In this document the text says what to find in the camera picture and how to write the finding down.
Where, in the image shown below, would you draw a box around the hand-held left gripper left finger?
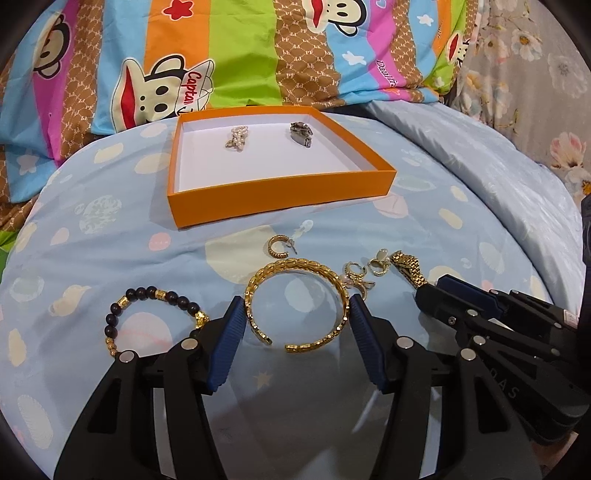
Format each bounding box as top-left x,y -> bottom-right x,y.
54,296 -> 245,480

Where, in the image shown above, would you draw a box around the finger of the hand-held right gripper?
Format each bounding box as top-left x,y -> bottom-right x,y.
435,273 -> 579,330
414,283 -> 579,366

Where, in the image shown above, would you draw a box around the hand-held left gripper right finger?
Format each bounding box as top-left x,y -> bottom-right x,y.
348,295 -> 543,480

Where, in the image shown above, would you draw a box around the gold wristwatch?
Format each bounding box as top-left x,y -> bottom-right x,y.
390,250 -> 437,289

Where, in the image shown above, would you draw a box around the gold interlocked rings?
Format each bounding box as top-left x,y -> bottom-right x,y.
353,277 -> 376,303

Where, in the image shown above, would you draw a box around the gold oval stud earring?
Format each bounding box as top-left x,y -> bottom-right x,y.
367,248 -> 392,278

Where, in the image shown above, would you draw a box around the gold chain bangle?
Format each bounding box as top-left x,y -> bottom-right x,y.
244,258 -> 351,354

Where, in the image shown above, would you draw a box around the dark beaded bracelet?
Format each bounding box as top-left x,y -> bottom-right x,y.
105,286 -> 208,358

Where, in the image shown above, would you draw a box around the gold hoop earring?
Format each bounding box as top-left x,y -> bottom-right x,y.
265,234 -> 301,264

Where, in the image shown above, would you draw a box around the orange cardboard box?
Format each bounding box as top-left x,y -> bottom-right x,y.
167,105 -> 398,230

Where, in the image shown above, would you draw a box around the light blue dotted quilt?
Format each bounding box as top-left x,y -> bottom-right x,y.
0,99 -> 583,480

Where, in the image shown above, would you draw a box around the silver wristwatch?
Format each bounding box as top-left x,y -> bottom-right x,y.
288,121 -> 314,149

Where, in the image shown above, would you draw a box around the grey floral cloth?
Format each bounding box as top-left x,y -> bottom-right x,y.
441,0 -> 591,206

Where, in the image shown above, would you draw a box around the colourful monkey print pillow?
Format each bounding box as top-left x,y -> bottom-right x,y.
0,0 -> 481,259

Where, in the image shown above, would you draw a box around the pearl bracelet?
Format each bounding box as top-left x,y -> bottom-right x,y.
224,124 -> 252,151

